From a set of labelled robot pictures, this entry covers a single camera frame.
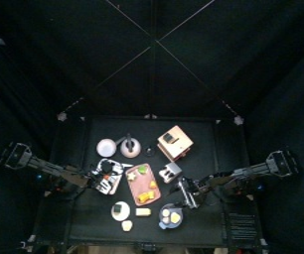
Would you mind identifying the yellow toy butter block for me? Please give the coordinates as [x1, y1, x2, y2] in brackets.
[135, 207, 153, 217]

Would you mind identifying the wooden toy stove box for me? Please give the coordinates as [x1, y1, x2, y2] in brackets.
[157, 124, 195, 163]

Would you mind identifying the thin white cross string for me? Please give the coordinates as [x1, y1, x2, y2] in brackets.
[103, 0, 240, 117]

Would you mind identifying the pink rectangular tray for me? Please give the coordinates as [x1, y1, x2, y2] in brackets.
[124, 162, 163, 207]

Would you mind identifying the grey toy toaster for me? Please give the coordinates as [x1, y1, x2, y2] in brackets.
[158, 162, 185, 185]

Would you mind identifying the yellow toy corn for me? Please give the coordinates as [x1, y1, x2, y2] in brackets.
[135, 190, 157, 205]

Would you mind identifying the white text label sticker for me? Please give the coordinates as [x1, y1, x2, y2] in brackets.
[228, 212, 258, 245]

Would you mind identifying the small white plate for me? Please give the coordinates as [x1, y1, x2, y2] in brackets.
[110, 200, 132, 222]

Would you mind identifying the grey-blue toy frying pan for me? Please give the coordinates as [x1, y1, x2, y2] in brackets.
[158, 202, 186, 231]

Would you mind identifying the grey kettle pot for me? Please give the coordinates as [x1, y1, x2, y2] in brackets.
[115, 132, 143, 159]

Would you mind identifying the toy fried egg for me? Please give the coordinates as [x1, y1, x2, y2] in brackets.
[170, 211, 183, 224]

